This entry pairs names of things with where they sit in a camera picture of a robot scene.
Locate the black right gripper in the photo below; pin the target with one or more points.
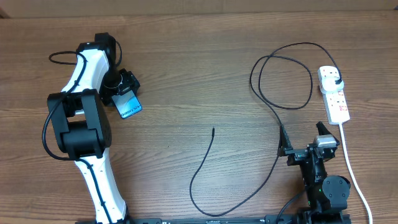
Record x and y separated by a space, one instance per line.
296 155

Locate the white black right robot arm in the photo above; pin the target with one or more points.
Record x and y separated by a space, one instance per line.
327 194

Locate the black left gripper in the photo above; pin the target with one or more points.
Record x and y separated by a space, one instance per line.
130 81

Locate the white power strip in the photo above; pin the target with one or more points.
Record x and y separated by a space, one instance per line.
335 103

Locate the white charger plug adapter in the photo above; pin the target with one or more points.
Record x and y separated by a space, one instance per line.
330 85

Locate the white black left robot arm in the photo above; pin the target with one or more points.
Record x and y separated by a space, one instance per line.
81 126

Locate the blue Galaxy smartphone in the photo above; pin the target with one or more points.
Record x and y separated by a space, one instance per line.
127 104

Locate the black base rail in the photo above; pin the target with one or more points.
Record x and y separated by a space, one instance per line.
268 219

